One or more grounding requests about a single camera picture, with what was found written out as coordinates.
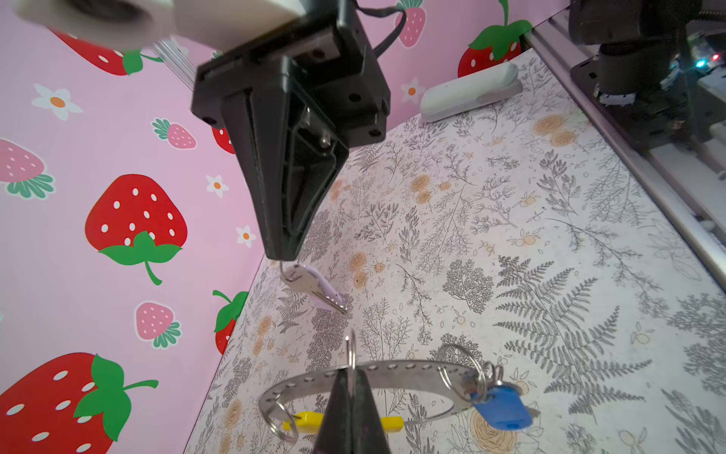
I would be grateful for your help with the white plastic case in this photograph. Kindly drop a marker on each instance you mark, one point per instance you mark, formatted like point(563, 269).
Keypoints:
point(471, 92)

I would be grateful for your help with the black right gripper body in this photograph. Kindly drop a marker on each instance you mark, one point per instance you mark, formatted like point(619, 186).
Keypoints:
point(316, 78)

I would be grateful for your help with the aluminium corner post right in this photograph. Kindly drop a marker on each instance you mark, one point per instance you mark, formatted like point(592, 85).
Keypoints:
point(176, 61)

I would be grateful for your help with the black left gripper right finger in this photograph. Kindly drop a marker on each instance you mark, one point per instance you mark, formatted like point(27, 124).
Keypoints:
point(368, 435)

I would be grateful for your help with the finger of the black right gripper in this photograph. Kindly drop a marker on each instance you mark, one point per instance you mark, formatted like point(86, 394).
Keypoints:
point(288, 148)

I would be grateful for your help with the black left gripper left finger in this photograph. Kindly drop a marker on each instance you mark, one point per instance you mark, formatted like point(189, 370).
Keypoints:
point(336, 433)

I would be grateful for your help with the metal keyring with yellow tag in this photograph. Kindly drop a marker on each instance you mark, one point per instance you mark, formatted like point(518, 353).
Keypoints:
point(452, 382)

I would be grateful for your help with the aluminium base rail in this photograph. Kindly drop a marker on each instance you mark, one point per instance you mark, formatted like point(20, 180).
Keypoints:
point(651, 76)

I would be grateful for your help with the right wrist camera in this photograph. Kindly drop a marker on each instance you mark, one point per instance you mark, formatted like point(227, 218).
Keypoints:
point(129, 24)

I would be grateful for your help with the key with blue tag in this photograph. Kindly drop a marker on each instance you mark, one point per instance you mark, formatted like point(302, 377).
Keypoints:
point(502, 408)

